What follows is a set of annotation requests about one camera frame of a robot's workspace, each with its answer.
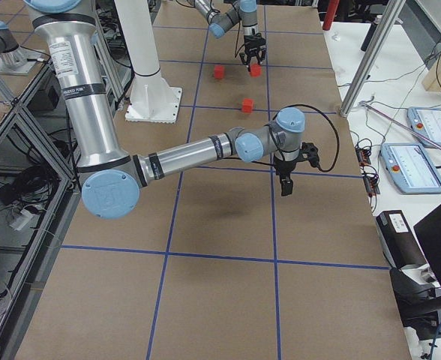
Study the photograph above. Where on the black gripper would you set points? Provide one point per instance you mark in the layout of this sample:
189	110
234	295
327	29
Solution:
283	167
251	44

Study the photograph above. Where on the red cube block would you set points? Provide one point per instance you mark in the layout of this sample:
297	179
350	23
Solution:
219	72
247	105
255	70

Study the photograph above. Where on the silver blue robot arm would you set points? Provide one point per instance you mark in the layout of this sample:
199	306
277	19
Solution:
243	13
112	170

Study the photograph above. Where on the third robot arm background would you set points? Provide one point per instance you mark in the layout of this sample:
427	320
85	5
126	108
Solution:
13	58

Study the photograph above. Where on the small circuit board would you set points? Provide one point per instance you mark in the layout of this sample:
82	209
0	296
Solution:
364	155

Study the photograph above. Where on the red cylinder object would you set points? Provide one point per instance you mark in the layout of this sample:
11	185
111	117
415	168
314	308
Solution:
330	14

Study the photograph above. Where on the near blue teach pendant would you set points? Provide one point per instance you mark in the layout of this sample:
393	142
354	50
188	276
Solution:
410	168

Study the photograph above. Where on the blue teach pendant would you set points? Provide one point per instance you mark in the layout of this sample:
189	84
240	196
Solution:
410	168
426	122

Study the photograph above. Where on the black cardboard box label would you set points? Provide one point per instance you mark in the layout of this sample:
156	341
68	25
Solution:
398	242

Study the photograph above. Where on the far blue teach pendant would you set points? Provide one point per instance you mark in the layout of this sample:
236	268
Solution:
426	122

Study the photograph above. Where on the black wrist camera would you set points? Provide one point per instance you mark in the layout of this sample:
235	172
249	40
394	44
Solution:
309	152

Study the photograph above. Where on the white central pillar mount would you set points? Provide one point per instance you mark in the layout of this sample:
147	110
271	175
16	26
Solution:
151	97

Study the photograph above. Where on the aluminium frame post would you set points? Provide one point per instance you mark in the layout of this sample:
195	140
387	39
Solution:
380	35

